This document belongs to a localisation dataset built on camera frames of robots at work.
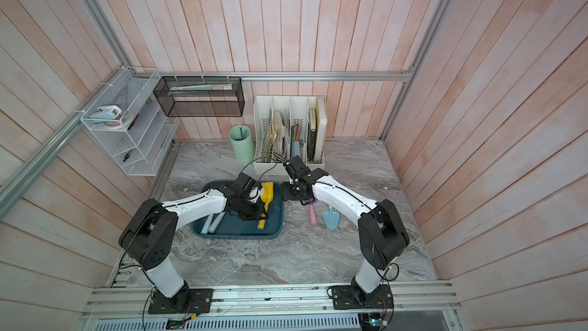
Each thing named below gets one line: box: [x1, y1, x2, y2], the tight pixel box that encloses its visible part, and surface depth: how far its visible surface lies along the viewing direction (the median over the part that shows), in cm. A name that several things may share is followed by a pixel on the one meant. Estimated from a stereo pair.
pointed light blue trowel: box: [322, 207, 340, 230], surface depth 94 cm
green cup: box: [228, 124, 255, 164], surface depth 109 cm
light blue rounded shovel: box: [208, 211, 226, 234], surface depth 90 cm
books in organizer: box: [260, 97, 327, 164], surface depth 103 cm
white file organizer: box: [252, 95, 327, 176], surface depth 106 cm
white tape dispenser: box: [87, 104, 128, 130], surface depth 71 cm
